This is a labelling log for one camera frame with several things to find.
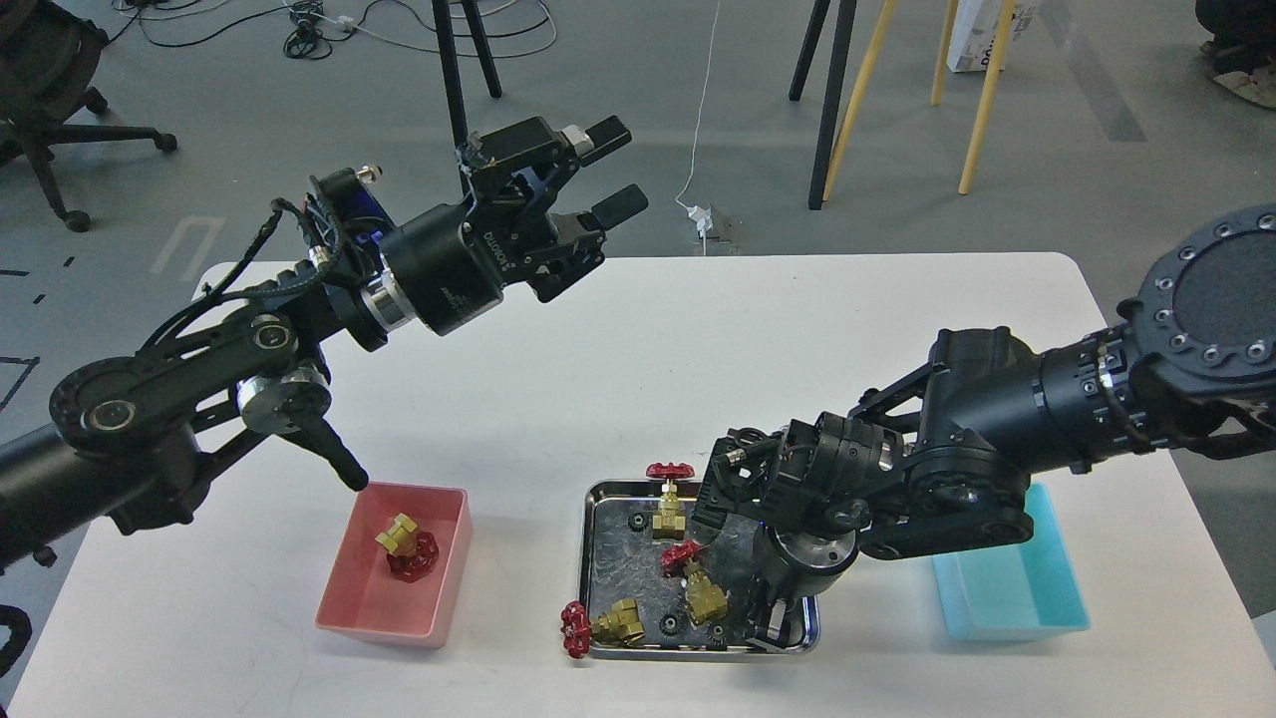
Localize black stand legs centre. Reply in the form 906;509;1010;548
789;1;857;210

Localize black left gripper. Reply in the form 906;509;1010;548
380;117;649;335

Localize white cable with plug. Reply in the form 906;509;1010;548
675;0;723;240

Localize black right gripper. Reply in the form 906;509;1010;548
748;527;857;654

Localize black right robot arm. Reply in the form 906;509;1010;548
686;205;1275;650

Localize shiny metal tray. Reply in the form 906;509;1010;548
578;480;820;662

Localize small black gear bottom edge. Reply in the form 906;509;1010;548
706;624;729;650

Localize small black gear bottom centre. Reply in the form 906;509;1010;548
658;613;683;636

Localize brass valve tray bottom left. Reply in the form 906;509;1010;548
560;598;646;659

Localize pink plastic box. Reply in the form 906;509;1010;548
315;483;473;649

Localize brass valve red wheel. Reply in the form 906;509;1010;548
375;513;441;583

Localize brass valve top of tray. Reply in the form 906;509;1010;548
646;463;695;539

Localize yellow wooden legs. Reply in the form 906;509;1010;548
823;0;1018;195

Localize brass valve tray centre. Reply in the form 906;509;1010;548
658;539;730;624

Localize black tripod legs left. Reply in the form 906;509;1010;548
430;0;504;150

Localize white cardboard box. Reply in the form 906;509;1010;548
946;0;1041;73

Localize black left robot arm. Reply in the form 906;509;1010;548
1;117;648;566

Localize blue plastic box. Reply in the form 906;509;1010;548
931;485;1091;641

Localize black office chair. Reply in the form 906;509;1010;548
1;1;177;232

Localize black floor cables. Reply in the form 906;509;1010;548
110;0;559;62

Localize brass valve tray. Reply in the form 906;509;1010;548
658;539;730;624
560;598;646;659

